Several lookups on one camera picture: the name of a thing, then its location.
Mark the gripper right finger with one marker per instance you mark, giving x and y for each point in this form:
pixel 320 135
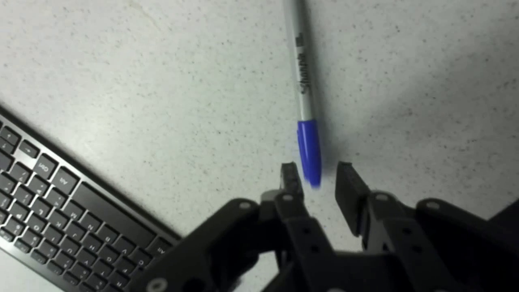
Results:
pixel 397 235

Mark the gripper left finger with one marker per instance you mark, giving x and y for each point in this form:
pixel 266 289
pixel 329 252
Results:
pixel 300 227

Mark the black computer keyboard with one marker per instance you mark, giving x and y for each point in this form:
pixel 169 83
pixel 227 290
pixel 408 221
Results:
pixel 61 211

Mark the blue capped marker pen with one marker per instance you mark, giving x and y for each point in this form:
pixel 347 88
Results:
pixel 305 93

